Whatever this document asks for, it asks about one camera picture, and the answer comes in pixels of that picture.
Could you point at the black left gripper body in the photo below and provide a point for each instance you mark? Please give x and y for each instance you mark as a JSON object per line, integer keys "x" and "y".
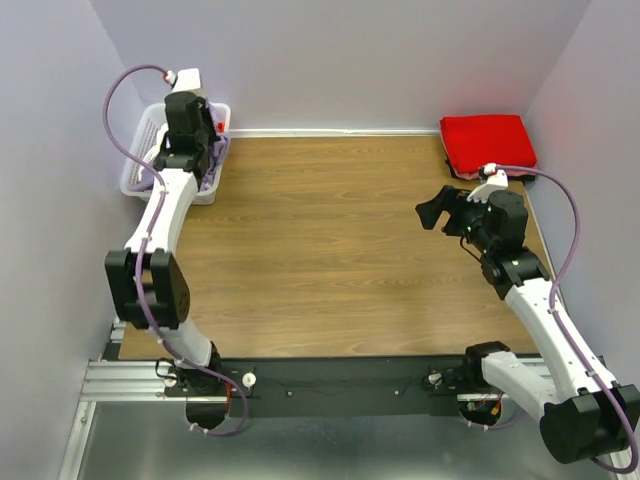
{"x": 208, "y": 133}

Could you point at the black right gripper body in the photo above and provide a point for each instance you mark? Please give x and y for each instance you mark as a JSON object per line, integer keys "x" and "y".
{"x": 467, "y": 218}

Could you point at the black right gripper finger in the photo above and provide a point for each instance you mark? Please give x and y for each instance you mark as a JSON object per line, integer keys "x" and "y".
{"x": 430, "y": 218}
{"x": 442, "y": 201}

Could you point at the purple t shirt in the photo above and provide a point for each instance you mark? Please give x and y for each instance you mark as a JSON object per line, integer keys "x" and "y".
{"x": 216, "y": 150}

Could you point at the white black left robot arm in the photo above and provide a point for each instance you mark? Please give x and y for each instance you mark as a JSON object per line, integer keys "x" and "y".
{"x": 147, "y": 286}

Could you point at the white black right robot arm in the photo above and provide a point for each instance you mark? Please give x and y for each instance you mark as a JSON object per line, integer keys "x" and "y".
{"x": 582, "y": 411}

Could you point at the white plastic laundry basket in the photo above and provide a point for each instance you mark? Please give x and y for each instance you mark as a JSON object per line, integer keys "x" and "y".
{"x": 145, "y": 155}

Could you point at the folded black t shirt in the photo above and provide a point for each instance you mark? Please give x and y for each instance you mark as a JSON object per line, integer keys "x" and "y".
{"x": 450, "y": 167}

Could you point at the folded pink t shirt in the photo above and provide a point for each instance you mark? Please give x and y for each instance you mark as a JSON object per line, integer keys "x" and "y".
{"x": 512, "y": 176}

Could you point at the folded red t shirt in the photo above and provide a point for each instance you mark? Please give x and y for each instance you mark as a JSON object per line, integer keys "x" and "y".
{"x": 470, "y": 142}

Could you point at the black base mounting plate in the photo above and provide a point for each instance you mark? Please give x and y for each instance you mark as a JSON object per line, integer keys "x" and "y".
{"x": 325, "y": 387}

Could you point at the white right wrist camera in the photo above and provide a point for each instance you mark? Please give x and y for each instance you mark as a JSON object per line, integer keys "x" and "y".
{"x": 493, "y": 179}

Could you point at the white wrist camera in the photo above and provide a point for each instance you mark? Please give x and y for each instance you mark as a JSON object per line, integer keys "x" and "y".
{"x": 493, "y": 179}
{"x": 185, "y": 84}

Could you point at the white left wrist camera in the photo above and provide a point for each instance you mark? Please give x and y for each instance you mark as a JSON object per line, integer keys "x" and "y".
{"x": 185, "y": 84}

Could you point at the aluminium frame rail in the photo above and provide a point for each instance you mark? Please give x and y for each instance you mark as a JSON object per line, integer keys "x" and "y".
{"x": 108, "y": 380}

